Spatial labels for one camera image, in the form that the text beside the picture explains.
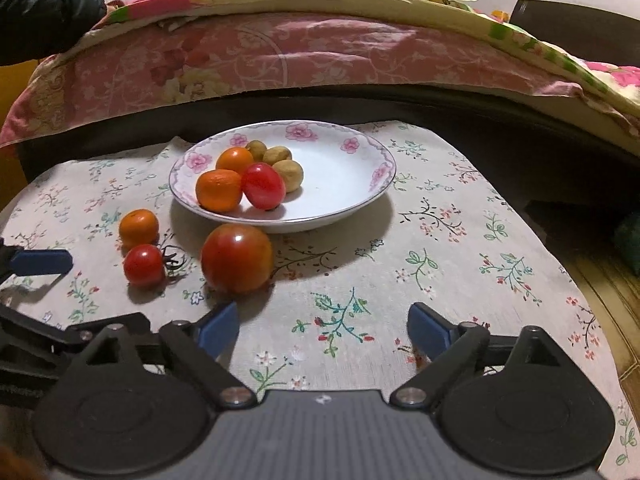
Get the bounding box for green bag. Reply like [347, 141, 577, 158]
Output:
[614, 210, 640, 276]

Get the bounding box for pink floral bedsheet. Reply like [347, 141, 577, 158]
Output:
[0, 0, 640, 150]

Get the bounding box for white floral-rimmed plate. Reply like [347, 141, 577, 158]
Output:
[168, 120, 397, 233]

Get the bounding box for large red tomato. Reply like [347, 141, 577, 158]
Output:
[200, 223, 275, 295]

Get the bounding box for red cherry tomato with stem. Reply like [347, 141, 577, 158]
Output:
[123, 243, 187, 288]

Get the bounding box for small orange tangerine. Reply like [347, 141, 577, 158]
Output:
[215, 146, 256, 173]
[195, 169, 244, 213]
[118, 208, 160, 251]

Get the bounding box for black padded jacket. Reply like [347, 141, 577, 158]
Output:
[0, 0, 109, 67]

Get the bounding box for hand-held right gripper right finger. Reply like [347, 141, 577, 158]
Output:
[389, 302, 576, 409]

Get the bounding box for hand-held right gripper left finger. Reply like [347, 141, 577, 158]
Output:
[70, 301, 259, 409]

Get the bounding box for yellow green printed blanket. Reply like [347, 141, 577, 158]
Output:
[175, 0, 640, 141]

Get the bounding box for floral tablecloth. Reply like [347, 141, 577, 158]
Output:
[0, 120, 638, 480]

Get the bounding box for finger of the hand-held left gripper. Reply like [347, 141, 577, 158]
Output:
[0, 240, 74, 283]
[0, 304, 152, 350]

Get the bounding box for dark bed frame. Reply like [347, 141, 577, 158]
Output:
[15, 82, 640, 183]

